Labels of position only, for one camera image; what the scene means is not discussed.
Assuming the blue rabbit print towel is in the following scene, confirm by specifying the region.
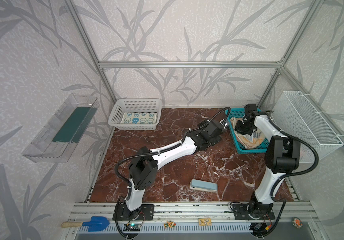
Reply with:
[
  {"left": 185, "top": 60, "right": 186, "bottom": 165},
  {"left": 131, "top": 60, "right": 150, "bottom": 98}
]
[{"left": 231, "top": 117, "right": 266, "bottom": 150}]

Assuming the teal perforated plastic basket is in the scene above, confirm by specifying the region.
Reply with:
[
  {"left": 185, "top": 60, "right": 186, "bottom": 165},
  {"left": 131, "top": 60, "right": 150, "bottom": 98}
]
[{"left": 227, "top": 108, "right": 269, "bottom": 154}]

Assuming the blue bunny pattern towel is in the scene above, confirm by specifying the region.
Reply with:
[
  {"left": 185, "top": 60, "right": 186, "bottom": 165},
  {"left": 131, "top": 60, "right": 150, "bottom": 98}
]
[{"left": 120, "top": 113, "right": 157, "bottom": 125}]

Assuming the white perforated plastic basket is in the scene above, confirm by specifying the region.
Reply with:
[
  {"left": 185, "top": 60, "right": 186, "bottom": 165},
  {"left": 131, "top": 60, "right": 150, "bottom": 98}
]
[{"left": 108, "top": 98, "right": 162, "bottom": 131}]

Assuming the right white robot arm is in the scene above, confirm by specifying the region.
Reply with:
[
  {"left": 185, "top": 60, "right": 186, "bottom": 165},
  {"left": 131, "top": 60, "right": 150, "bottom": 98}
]
[{"left": 230, "top": 104, "right": 320, "bottom": 220}]

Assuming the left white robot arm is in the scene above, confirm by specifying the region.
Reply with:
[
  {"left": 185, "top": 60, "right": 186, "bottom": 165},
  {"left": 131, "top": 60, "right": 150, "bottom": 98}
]
[{"left": 113, "top": 107, "right": 231, "bottom": 222}]

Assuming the light blue stapler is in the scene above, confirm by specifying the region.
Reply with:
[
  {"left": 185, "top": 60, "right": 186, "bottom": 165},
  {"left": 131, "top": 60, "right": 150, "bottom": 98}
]
[{"left": 190, "top": 179, "right": 218, "bottom": 193}]

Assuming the small yellow circuit board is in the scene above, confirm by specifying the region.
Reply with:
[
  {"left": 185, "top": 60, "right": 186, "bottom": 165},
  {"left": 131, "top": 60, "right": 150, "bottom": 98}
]
[{"left": 198, "top": 218, "right": 212, "bottom": 227}]

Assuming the round orange circuit board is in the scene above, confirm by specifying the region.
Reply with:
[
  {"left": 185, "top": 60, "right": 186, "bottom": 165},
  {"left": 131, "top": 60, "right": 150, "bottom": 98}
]
[{"left": 292, "top": 217, "right": 303, "bottom": 229}]

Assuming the green microcontroller board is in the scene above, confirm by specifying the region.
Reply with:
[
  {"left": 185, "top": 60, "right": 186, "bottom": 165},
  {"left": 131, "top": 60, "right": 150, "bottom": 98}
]
[{"left": 123, "top": 223, "right": 142, "bottom": 233}]

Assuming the blue toy shovel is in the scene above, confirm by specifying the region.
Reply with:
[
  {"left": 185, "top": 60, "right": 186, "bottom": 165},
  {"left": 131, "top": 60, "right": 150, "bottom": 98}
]
[{"left": 61, "top": 216, "right": 110, "bottom": 232}]

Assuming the white wire mesh basket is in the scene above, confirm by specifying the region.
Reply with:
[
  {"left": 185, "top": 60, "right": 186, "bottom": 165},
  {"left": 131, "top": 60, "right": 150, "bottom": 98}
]
[{"left": 272, "top": 91, "right": 344, "bottom": 160}]

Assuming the aluminium horizontal frame bar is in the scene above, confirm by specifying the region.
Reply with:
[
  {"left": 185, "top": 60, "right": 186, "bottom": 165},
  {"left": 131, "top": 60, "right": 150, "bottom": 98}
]
[{"left": 98, "top": 61, "right": 281, "bottom": 69}]

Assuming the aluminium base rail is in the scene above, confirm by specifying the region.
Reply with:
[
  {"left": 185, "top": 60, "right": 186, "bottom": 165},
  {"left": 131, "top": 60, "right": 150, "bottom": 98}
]
[{"left": 68, "top": 202, "right": 320, "bottom": 223}]

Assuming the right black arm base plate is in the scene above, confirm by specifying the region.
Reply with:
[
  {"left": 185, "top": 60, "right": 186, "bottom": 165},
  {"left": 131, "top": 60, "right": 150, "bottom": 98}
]
[{"left": 230, "top": 203, "right": 276, "bottom": 220}]

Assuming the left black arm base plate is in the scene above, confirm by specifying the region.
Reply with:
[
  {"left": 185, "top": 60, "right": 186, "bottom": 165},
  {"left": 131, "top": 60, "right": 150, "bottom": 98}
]
[{"left": 113, "top": 204, "right": 154, "bottom": 222}]

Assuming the right controller board with wires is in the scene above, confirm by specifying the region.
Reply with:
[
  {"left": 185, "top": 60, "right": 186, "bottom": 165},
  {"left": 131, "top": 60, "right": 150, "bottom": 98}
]
[{"left": 250, "top": 223, "right": 276, "bottom": 239}]

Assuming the clear plastic wall tray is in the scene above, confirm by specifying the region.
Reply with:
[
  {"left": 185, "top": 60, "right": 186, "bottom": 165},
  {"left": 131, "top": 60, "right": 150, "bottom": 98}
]
[{"left": 22, "top": 94, "right": 100, "bottom": 163}]

